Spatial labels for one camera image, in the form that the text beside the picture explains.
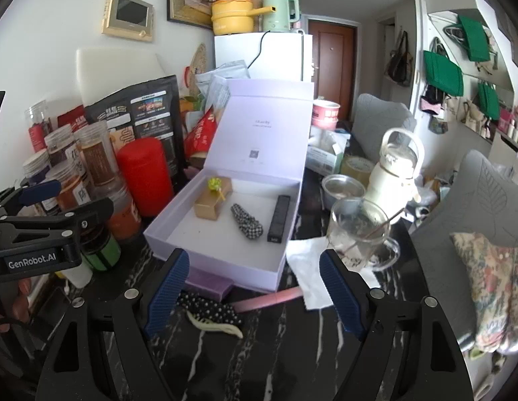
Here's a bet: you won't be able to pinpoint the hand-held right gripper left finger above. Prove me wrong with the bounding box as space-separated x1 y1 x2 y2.
35 248 190 401

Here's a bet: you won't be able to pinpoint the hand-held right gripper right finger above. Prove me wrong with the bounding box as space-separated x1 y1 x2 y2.
319 250 474 401

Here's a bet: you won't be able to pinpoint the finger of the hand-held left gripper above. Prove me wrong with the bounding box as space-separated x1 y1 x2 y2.
2 197 114 235
0 179 62 220

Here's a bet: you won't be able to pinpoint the lavender box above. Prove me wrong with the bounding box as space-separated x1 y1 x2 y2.
184 267 233 300

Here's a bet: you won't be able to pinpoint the polka dot scrunchie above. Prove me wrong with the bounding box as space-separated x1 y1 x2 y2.
177 291 243 326

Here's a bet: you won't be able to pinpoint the cream claw hair clip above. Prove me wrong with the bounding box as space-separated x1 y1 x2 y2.
187 310 244 340

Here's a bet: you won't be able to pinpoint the pink cosmetic tube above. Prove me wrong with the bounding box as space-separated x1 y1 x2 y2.
233 287 305 313

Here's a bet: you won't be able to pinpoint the gold cardboard box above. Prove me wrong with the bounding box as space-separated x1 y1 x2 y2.
194 176 234 221

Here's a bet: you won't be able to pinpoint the black slim box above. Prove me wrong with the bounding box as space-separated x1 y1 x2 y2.
267 195 292 244

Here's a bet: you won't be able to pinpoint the black white checkered hair clip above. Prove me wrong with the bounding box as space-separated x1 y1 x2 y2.
230 203 265 241

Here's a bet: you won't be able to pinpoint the yellow lollipop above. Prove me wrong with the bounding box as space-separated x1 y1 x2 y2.
207 177 227 202

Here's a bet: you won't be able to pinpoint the white gift box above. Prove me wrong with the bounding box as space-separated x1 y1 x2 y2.
143 77 316 293

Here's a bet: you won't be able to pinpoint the person's left hand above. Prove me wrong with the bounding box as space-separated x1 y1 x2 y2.
0 279 34 335

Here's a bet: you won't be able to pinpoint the clear jar with purple label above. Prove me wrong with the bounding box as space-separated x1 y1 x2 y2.
22 149 59 184

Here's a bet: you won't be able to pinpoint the clear jar orange-brown contents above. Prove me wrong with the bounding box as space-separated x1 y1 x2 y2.
45 162 93 214

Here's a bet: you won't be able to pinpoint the short clear jar orange label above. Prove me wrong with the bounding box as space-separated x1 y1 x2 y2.
106 184 143 241

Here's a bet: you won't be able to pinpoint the white tissue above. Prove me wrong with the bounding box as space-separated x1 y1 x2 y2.
286 236 351 310

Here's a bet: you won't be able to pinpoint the black jar with green label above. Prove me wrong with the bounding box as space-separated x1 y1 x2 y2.
79 223 123 272

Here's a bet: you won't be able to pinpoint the white cylinder container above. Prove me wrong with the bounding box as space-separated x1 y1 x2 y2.
56 259 94 289

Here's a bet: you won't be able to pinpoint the clear jar with dark contents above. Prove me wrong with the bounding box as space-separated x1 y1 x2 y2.
44 124 78 168

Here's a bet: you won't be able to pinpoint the tall clear jar brown contents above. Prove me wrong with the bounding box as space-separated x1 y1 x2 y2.
74 121 120 188

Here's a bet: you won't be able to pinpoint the clear jar with red label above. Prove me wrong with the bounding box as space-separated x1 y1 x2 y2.
25 100 54 155

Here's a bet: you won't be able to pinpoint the glass mug with cartoon print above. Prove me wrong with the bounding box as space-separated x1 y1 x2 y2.
327 198 400 272

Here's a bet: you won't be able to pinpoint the red canister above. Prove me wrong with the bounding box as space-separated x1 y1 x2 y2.
117 137 176 217

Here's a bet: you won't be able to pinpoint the red packet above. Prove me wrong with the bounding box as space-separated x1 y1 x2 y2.
57 106 88 128

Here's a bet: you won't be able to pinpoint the metal stirring spoon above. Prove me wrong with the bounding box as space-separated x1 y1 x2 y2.
342 207 405 255

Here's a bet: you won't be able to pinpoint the black stand-up pouch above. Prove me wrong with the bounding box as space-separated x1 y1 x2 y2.
84 75 186 176

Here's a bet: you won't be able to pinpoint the white water bottle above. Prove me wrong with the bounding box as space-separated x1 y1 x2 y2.
364 127 425 214

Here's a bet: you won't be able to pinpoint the red snack pouch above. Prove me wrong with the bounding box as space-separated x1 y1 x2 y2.
184 106 220 168

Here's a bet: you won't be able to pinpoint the white plastic board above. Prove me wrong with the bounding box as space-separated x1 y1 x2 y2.
75 47 168 107

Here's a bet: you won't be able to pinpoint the floral cushion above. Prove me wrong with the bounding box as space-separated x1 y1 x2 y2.
449 232 518 356

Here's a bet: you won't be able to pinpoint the grey leaf-pattern chair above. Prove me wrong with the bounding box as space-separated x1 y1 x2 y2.
351 93 418 163
409 149 518 352

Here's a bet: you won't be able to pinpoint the pink paper cup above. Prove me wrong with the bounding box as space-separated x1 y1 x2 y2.
311 99 342 131

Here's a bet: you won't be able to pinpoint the woven straw trivet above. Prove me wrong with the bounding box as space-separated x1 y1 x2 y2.
188 44 215 88

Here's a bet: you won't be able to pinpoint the white paper sachets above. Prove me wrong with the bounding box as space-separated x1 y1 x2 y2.
195 60 251 109

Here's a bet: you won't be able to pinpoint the brown door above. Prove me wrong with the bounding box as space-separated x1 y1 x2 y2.
307 19 359 122

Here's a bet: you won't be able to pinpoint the brown hanging bag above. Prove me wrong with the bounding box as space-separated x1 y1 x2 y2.
384 31 416 88

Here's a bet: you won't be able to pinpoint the row of small bottles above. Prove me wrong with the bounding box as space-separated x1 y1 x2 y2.
497 109 518 147

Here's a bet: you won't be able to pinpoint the yellow cooking pot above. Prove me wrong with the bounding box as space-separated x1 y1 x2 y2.
211 0 276 36

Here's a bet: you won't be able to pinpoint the green tote bag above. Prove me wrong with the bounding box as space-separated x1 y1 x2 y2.
423 50 464 97

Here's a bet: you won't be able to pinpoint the white fridge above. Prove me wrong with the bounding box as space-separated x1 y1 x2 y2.
213 31 314 82

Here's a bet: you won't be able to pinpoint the pale green kettle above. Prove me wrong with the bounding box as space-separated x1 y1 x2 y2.
263 0 303 33

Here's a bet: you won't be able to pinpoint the gold framed wall panel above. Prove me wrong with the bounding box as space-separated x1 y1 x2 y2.
101 0 154 43

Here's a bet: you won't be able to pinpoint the black power cable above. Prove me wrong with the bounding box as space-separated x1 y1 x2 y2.
246 29 276 70

